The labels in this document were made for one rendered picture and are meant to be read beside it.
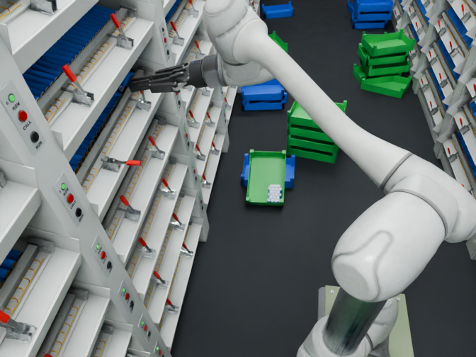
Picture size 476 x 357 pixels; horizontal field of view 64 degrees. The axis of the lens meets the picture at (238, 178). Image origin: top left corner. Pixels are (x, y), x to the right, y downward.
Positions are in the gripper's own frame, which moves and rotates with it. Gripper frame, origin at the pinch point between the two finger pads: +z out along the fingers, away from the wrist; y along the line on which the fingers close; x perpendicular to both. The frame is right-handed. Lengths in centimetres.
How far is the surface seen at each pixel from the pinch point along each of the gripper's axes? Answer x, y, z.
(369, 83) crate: -118, 170, -77
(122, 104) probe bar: -3.3, -4.2, 6.2
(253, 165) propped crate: -95, 65, -4
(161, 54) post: -0.4, 18.0, -0.7
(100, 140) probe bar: -3.2, -20.9, 6.1
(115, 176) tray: -8.7, -29.3, 1.2
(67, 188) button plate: 4.5, -46.5, -2.4
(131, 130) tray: -7.8, -11.5, 2.8
